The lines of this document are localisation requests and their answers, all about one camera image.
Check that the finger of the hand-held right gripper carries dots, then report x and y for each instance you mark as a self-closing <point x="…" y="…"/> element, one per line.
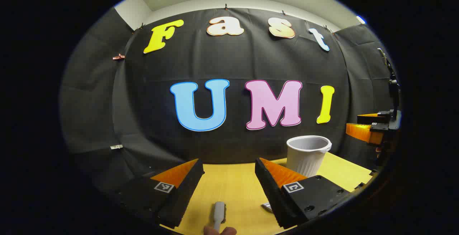
<point x="362" y="132"/>
<point x="373" y="118"/>

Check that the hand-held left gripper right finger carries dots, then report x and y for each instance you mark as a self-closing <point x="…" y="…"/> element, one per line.
<point x="269" y="188"/>

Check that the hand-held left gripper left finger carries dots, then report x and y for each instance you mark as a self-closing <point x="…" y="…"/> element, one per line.
<point x="179" y="195"/>

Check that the grey dustpan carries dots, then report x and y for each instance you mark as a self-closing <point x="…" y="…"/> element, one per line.
<point x="267" y="207"/>

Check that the small grey broom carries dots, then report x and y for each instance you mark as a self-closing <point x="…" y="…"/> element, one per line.
<point x="219" y="213"/>

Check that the white ribbed garbage bin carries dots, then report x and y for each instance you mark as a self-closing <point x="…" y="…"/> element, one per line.
<point x="306" y="158"/>

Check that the wooden desktop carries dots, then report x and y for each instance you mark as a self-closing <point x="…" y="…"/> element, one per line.
<point x="229" y="188"/>

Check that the silver cloth clip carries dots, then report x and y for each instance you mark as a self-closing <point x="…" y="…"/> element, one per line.
<point x="116" y="147"/>

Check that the copper cloth clip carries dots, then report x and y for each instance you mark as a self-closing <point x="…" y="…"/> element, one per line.
<point x="118" y="57"/>

